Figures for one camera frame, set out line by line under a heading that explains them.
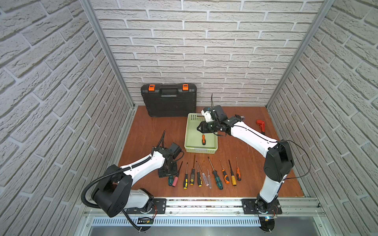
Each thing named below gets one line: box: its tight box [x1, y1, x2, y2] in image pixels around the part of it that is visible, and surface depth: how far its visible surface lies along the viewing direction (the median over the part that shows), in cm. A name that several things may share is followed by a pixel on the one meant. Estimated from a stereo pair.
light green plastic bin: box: [184, 112, 219, 154], surface depth 99 cm
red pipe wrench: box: [255, 119, 266, 135], surface depth 109 cm
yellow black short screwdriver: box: [195, 160, 203, 188], surface depth 83 cm
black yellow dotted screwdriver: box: [189, 154, 196, 186], surface depth 84 cm
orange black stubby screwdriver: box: [201, 133, 206, 146], surface depth 99 cm
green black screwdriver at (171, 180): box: [168, 175, 174, 186], surface depth 82 cm
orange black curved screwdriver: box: [219, 159, 230, 184], surface depth 84 cm
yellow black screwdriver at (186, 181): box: [183, 162, 189, 190], surface depth 82 cm
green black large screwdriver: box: [207, 156, 224, 191], surface depth 83 cm
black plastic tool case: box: [140, 83, 198, 118], surface depth 94 cm
